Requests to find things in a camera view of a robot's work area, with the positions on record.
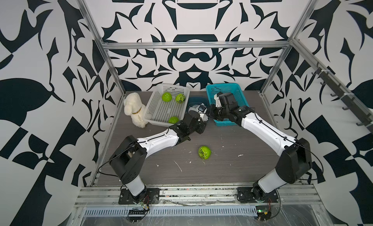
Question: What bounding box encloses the green custard apple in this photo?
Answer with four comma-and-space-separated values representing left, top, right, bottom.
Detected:
175, 94, 186, 103
168, 117, 179, 124
162, 92, 173, 102
198, 146, 212, 160

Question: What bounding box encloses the white foam net sleeve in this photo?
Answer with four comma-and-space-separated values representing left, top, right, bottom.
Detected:
188, 103, 209, 122

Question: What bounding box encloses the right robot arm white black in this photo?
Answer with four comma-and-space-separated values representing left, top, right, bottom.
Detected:
209, 103, 312, 195

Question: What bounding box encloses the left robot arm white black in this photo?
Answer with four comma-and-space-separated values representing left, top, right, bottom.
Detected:
108, 110, 208, 199

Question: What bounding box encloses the dark blue plastic tub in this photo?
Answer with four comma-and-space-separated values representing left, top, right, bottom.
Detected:
185, 96, 210, 114

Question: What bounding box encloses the white perforated plastic basket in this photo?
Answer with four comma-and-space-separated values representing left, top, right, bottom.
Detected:
144, 84, 190, 127

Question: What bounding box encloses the teal perforated plastic basket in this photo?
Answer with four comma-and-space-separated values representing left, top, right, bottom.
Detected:
206, 83, 249, 113

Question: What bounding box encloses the white plush dog toy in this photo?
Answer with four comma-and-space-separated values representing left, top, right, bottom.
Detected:
123, 92, 148, 128

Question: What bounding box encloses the right green circuit board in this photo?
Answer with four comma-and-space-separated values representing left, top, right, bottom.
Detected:
255, 206, 272, 222

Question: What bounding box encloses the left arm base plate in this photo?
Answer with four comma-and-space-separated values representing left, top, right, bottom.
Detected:
118, 188, 160, 205

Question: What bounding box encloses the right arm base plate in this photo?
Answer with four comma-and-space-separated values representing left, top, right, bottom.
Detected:
236, 186, 279, 203

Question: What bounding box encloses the black wall hook rail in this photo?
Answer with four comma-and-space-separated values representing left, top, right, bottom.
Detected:
311, 62, 373, 127

